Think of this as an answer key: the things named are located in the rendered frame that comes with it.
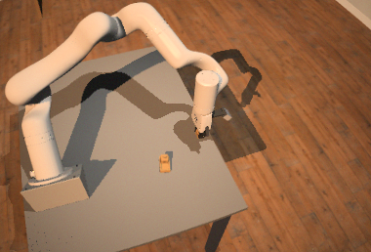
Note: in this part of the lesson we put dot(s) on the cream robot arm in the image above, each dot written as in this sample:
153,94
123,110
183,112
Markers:
29,85

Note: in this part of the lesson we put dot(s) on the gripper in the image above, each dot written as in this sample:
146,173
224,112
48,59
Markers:
202,123

